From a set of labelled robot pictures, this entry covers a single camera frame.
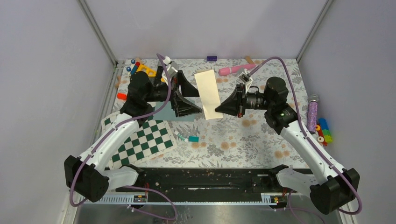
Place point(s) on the small teal block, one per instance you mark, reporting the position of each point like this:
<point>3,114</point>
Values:
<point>193,139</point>

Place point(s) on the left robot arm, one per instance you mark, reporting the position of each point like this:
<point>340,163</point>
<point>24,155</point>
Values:
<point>86,174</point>

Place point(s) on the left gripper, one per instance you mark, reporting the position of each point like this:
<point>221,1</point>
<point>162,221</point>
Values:
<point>181,106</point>

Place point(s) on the green white checkerboard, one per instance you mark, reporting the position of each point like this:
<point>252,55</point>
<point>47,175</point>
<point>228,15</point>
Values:
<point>152,139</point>

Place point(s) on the wooden block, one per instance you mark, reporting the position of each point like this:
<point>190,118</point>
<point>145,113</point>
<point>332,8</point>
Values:
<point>249,60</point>

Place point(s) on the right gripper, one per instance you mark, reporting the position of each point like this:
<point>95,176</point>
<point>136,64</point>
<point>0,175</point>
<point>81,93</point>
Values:
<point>230,106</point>

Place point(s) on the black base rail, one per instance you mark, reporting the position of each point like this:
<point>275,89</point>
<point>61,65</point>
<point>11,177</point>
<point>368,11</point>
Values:
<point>211,185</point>

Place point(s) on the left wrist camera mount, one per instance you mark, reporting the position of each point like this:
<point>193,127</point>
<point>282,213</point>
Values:
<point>171,66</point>

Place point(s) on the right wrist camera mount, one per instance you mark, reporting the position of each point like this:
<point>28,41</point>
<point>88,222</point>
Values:
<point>244,76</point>

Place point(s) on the pink cylinder marker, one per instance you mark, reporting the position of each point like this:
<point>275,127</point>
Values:
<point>230,70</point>

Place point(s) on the floral table mat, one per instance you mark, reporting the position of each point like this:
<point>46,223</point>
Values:
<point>232,142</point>

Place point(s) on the yellow triangle toy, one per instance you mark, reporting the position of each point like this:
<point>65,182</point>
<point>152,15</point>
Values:
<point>150,72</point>

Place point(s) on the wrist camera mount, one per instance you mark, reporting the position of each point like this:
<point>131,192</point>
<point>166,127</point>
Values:
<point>244,76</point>
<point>171,66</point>

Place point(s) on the purple glitter tube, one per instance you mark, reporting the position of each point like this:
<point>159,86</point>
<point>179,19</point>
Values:
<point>312,113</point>

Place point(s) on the purple small brick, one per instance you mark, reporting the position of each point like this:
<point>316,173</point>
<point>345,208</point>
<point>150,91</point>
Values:
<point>211,58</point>

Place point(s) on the green white glue stick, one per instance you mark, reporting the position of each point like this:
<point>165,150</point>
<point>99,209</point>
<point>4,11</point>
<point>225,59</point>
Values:
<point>180,136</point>

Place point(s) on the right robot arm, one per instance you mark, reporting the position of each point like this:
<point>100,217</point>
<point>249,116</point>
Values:
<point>331,186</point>

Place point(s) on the small red block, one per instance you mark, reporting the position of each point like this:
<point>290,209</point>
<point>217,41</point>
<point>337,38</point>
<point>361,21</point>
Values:
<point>121,96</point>

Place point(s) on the colourful stacked brick toy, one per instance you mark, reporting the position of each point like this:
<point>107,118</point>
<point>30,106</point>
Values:
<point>324,134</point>

